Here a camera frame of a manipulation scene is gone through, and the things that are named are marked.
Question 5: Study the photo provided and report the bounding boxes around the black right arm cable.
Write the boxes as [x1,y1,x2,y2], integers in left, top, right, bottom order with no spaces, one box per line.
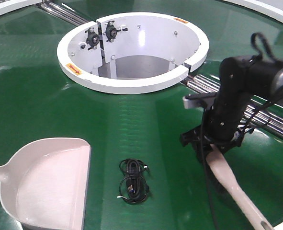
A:
[250,32,280,60]

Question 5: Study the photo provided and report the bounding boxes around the right black bearing mount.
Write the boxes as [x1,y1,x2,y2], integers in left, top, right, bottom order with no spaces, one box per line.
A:
[102,20,128,42]

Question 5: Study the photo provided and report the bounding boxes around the white outer rim right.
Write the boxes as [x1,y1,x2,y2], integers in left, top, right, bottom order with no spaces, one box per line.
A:
[225,0,283,24]

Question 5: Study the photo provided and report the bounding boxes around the black usb cable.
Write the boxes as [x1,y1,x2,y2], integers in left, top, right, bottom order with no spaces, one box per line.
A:
[116,158,153,205]

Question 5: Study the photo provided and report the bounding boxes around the green conveyor belt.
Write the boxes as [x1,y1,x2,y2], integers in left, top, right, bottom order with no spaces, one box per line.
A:
[0,0,283,230]

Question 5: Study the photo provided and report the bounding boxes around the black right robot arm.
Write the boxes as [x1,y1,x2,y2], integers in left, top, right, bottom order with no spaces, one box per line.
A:
[180,56,283,162]

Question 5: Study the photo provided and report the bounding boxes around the white rim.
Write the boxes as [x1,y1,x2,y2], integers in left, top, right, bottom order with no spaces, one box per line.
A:
[225,0,283,24]
[0,0,43,16]

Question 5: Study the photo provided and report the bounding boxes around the left black bearing mount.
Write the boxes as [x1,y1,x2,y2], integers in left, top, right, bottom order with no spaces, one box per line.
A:
[85,27,100,51]

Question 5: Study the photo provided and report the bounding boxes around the black bearing mount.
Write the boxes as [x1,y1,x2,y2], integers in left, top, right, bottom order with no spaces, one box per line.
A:
[102,20,128,42]
[85,27,100,51]

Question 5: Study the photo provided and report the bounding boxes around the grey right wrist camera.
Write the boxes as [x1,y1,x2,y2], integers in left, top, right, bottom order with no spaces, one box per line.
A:
[182,92,216,109]

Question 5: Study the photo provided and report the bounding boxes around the white outer rim left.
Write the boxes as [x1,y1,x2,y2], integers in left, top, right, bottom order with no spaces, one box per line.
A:
[0,0,43,16]

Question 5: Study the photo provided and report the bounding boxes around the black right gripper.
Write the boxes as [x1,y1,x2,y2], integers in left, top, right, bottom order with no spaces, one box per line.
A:
[180,125,243,163]

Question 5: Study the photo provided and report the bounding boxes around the pink hand broom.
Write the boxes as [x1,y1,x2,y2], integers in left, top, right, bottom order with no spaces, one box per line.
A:
[205,144,273,230]

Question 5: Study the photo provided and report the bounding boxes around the upper left steel rollers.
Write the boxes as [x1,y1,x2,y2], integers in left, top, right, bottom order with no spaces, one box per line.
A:
[36,0,89,26]

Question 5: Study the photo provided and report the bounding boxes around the white central ring guard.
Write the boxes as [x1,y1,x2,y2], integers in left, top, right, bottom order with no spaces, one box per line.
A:
[57,12,209,94]

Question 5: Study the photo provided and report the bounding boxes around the pink plastic dustpan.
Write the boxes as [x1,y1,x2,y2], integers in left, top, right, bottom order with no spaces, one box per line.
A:
[0,138,91,230]

